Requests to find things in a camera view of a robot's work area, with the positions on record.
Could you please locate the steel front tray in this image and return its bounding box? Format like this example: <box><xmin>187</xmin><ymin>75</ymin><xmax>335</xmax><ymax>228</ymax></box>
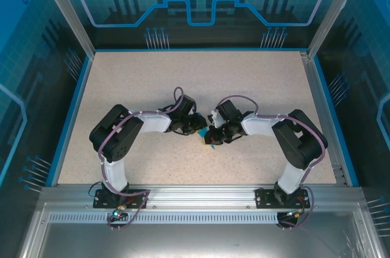
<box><xmin>18</xmin><ymin>202</ymin><xmax>381</xmax><ymax>258</ymax></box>

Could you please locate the brass connector with green light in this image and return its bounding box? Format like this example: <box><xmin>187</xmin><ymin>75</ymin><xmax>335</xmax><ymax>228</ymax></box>
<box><xmin>112</xmin><ymin>205</ymin><xmax>127</xmax><ymax>220</ymax></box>
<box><xmin>285</xmin><ymin>208</ymin><xmax>306</xmax><ymax>220</ymax></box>

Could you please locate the aluminium mounting rail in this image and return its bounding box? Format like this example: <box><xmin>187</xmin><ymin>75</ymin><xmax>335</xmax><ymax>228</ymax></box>
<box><xmin>41</xmin><ymin>185</ymin><xmax>365</xmax><ymax>207</ymax></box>

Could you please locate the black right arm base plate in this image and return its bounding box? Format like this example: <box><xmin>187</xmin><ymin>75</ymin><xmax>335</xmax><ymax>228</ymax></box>
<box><xmin>255</xmin><ymin>187</ymin><xmax>311</xmax><ymax>210</ymax></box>

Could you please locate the slotted aluminium cable duct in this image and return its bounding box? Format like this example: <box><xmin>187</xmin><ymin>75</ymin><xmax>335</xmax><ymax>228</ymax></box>
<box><xmin>48</xmin><ymin>212</ymin><xmax>280</xmax><ymax>224</ymax></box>

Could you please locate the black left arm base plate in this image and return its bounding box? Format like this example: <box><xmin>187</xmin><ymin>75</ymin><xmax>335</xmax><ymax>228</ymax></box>
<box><xmin>93</xmin><ymin>188</ymin><xmax>149</xmax><ymax>209</ymax></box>

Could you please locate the aluminium side rail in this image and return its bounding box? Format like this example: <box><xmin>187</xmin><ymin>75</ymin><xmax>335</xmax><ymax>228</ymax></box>
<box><xmin>300</xmin><ymin>51</ymin><xmax>348</xmax><ymax>185</ymax></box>

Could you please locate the aluminium frame post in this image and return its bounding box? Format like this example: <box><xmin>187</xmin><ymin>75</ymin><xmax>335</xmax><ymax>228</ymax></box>
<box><xmin>307</xmin><ymin>0</ymin><xmax>366</xmax><ymax>59</ymax></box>
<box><xmin>34</xmin><ymin>0</ymin><xmax>96</xmax><ymax>57</ymax></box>

